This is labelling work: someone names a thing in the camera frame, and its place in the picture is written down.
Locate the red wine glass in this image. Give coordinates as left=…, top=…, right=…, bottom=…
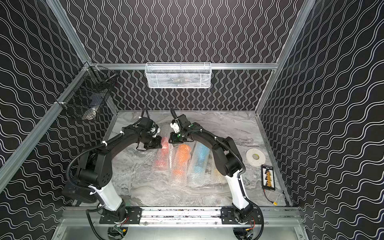
left=154, top=137, right=170, bottom=171

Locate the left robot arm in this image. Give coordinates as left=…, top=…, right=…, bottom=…
left=62, top=117, right=162, bottom=223

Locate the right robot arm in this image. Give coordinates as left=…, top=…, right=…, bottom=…
left=169, top=109, right=264, bottom=225

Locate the orange glass in bubble wrap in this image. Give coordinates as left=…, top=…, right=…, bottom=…
left=170, top=144, right=192, bottom=186

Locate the blue glass in bubble wrap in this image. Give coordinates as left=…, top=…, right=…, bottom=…
left=187, top=142, right=211, bottom=187

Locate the yellow glass in bubble wrap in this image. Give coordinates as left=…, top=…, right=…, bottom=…
left=208, top=155, right=227, bottom=185

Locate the white tape roll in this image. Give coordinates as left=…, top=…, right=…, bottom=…
left=246, top=148, right=266, bottom=167

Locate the black plastic case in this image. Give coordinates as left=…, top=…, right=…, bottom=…
left=62, top=183, right=97, bottom=204

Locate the black box with orange parts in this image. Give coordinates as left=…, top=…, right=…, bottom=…
left=261, top=165, right=276, bottom=191

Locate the white wire basket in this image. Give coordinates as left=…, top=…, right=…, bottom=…
left=145, top=62, right=212, bottom=89

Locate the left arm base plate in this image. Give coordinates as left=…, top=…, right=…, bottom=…
left=99, top=207, right=142, bottom=225

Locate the black wire basket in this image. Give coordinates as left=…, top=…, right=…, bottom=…
left=58, top=62, right=118, bottom=122

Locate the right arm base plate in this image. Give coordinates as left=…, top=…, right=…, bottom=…
left=220, top=206, right=262, bottom=225

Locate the yellow connector cable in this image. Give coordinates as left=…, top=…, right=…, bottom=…
left=263, top=188, right=285, bottom=207

